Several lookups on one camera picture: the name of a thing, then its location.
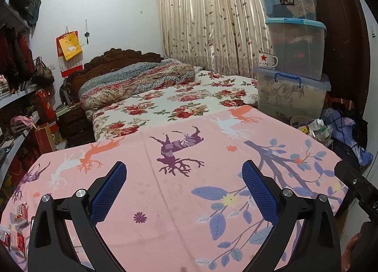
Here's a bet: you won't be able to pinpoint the carved wooden headboard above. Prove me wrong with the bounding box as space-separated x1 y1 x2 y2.
63 48 164 95

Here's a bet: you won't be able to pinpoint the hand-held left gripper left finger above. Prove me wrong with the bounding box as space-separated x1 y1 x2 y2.
27 161 128 272

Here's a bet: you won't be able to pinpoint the person's right hand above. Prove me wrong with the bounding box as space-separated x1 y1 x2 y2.
345 232 378 272

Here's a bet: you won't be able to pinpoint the white enamel mug red star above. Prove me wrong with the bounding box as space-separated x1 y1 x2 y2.
258 50 279 69

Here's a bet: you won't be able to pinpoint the pink printed cloth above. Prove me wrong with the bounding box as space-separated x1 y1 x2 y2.
0 105 350 272

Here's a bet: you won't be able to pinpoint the clear bottle green white label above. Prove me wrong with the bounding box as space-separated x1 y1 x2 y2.
313 126 332 142

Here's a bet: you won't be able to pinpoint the beige trash bin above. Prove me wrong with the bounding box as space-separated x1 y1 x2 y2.
290 116 334 148

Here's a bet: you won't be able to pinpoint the dark wooden nightstand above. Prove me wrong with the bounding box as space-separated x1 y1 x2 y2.
56 103 95 148

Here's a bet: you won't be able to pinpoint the middle clear teal-lid box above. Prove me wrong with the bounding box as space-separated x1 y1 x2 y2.
265 18 327 81

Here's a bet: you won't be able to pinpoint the dark wooden door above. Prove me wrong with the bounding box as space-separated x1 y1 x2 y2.
301 0 373 131

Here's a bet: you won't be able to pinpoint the blue clothing pile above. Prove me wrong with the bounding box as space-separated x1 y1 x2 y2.
320 108 374 167

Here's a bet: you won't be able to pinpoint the beige leaf print curtain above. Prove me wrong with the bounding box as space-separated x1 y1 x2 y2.
155 0 305 79

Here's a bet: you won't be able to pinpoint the dark red clothes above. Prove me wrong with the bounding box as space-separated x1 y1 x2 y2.
0 28 34 89

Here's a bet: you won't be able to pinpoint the floral bed sheet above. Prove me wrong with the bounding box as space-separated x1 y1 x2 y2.
91 70 259 142

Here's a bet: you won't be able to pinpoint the red yellow wall calendar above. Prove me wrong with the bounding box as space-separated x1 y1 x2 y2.
56 31 84 77

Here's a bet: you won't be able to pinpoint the brown handbag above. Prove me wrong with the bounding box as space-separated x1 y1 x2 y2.
32 57 55 85

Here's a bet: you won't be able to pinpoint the grey metal shelf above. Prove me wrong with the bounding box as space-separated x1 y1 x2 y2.
0 0 40 178

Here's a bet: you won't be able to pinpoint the floral quilt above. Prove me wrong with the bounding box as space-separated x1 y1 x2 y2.
78 58 203 110

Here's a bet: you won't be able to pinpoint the white paper carton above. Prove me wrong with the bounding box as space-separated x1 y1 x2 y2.
307 118 324 133

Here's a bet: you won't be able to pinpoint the pink folded cloth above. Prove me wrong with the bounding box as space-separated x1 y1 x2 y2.
10 115 34 127

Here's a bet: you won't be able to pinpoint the bottom clear blue-handle box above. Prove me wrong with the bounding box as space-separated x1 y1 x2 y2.
253 66 331 120

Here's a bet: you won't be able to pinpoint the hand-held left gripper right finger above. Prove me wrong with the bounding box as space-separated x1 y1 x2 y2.
241 160 342 272

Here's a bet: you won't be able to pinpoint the red gift bag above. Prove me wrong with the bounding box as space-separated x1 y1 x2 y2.
34 123 57 154

